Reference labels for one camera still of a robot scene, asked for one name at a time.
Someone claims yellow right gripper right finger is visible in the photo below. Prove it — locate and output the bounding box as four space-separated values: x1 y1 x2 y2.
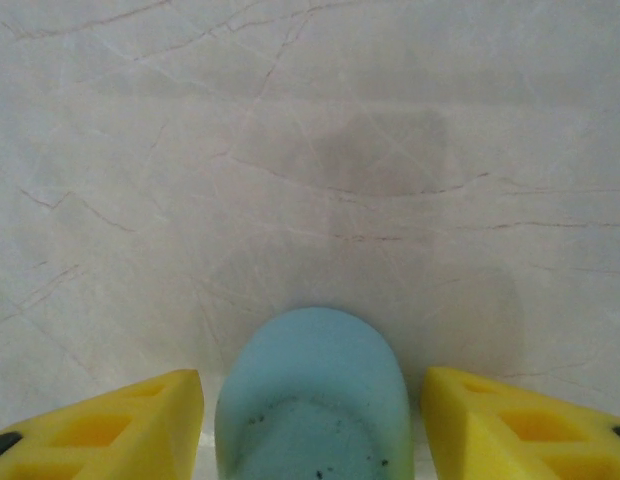
421 366 620 480

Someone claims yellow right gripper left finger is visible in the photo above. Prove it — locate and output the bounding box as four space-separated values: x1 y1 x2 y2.
0 368 206 480

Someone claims teal wireless earbud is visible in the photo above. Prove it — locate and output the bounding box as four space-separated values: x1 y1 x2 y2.
214 307 414 480

